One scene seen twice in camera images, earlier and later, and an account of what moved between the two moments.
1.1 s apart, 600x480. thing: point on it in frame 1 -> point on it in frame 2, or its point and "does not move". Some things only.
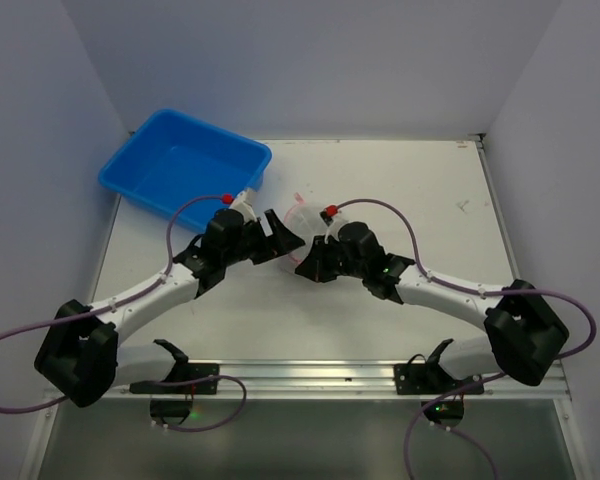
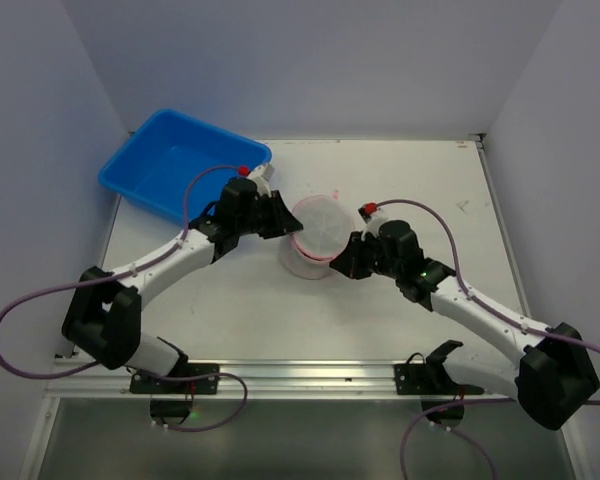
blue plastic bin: x=175 y=157 does not move
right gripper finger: x=321 y=263 -> x=348 y=262
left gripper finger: x=282 y=240 -> x=281 y=216
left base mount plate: x=187 y=372 does not move
